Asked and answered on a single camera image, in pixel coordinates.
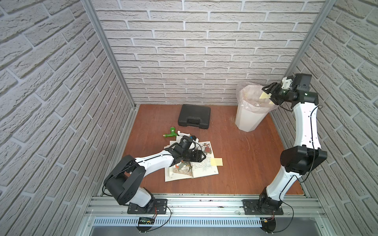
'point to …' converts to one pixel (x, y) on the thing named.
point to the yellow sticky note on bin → (271, 103)
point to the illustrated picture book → (184, 169)
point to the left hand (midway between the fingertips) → (199, 152)
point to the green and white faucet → (172, 133)
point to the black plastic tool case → (194, 116)
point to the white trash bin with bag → (252, 109)
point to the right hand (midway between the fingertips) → (267, 90)
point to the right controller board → (268, 224)
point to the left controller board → (146, 221)
